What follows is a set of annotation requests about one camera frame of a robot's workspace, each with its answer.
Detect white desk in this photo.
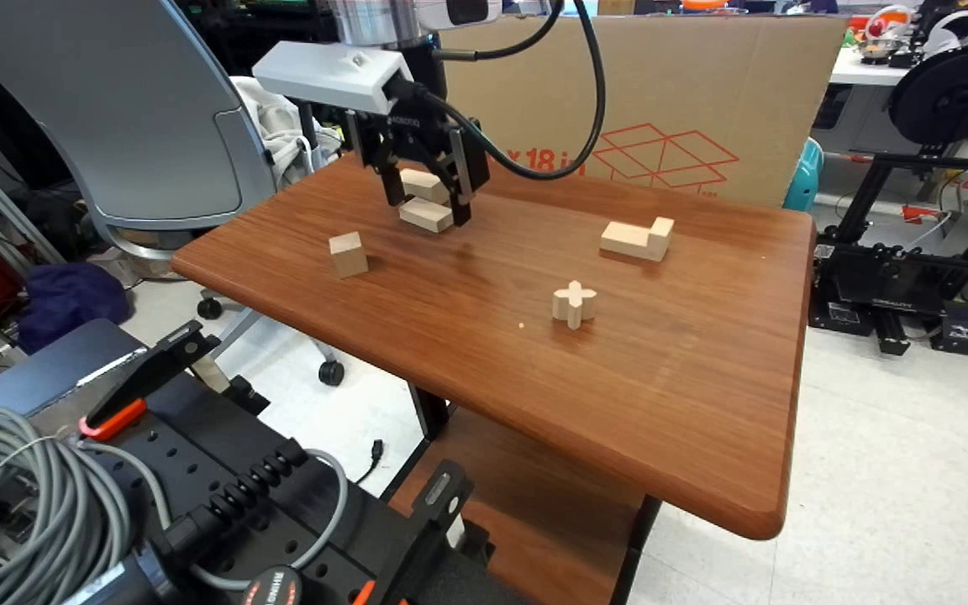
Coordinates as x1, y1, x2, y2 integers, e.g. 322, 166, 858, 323
830, 43, 924, 93

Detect large brown cardboard sheet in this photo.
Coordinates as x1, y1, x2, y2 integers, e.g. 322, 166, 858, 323
436, 10, 852, 213

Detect white crumpled cloth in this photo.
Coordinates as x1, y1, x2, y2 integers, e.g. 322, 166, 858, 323
228, 75, 328, 189

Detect plain rectangular wooden block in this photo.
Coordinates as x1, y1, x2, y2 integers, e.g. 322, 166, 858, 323
398, 194, 456, 238

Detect black power strip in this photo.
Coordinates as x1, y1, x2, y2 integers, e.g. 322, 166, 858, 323
111, 429, 319, 543

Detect brown wooden lower board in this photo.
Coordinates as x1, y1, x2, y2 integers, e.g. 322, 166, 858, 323
387, 405, 649, 605

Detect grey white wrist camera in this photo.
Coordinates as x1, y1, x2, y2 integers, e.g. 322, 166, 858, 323
250, 41, 411, 119

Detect grey office chair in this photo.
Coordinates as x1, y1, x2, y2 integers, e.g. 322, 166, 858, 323
0, 0, 352, 391

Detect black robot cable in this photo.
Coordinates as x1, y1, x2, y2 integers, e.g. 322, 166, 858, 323
428, 0, 611, 185

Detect black 3D printer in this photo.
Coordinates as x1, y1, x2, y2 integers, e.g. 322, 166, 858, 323
806, 43, 968, 361

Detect blue bag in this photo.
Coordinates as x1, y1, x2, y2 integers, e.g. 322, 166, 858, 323
15, 260, 137, 356

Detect grey coiled cable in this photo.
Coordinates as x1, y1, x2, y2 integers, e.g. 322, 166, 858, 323
0, 405, 136, 605

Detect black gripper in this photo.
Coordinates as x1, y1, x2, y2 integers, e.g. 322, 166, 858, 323
350, 78, 495, 233

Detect L-shaped wooden block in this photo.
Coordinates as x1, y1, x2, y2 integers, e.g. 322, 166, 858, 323
600, 214, 679, 267

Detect cross-shaped wooden block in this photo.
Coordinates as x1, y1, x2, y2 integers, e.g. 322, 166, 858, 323
547, 279, 602, 332

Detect notched wooden cube block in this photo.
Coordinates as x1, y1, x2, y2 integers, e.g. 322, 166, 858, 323
328, 228, 374, 279

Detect teal round object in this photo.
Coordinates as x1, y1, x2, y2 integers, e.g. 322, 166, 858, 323
785, 135, 828, 214

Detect black clamp orange handle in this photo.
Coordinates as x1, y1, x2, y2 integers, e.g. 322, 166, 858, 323
77, 317, 225, 449

